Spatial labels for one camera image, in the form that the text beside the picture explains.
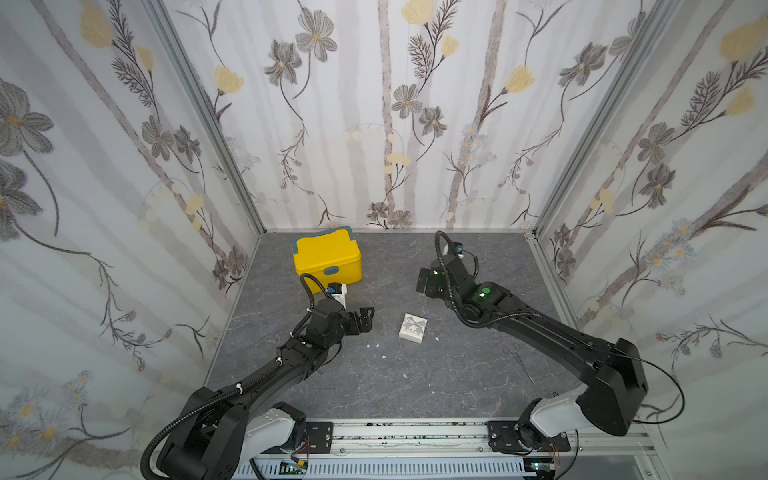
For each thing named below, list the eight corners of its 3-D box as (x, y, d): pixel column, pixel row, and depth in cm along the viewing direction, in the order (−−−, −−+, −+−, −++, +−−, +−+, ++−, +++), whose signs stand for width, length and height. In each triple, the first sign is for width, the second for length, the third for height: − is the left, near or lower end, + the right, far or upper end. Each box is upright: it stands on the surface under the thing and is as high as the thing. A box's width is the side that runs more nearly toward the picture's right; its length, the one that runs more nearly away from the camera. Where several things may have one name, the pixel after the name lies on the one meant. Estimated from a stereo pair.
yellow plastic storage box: (306, 300, 101) (296, 275, 90) (300, 265, 111) (290, 238, 100) (366, 283, 106) (363, 257, 94) (355, 251, 115) (351, 224, 104)
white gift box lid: (397, 338, 94) (397, 332, 91) (404, 318, 98) (405, 311, 95) (420, 346, 92) (421, 340, 89) (427, 325, 97) (428, 319, 94)
